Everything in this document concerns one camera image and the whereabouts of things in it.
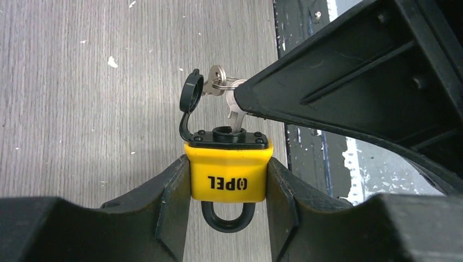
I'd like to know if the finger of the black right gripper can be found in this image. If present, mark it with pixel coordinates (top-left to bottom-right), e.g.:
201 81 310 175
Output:
235 1 462 195

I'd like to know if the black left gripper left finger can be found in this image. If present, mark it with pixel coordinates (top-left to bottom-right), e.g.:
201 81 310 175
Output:
1 156 191 261

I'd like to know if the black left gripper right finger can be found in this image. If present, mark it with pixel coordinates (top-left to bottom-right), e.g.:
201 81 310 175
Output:
266 158 462 261

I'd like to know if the yellow small padlock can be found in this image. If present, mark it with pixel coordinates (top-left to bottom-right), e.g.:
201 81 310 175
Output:
179 69 274 233

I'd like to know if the silver key bunch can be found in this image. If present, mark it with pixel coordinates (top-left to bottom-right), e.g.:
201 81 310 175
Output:
202 65 247 133

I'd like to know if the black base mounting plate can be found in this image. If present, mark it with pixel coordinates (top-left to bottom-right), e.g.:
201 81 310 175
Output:
273 1 353 205

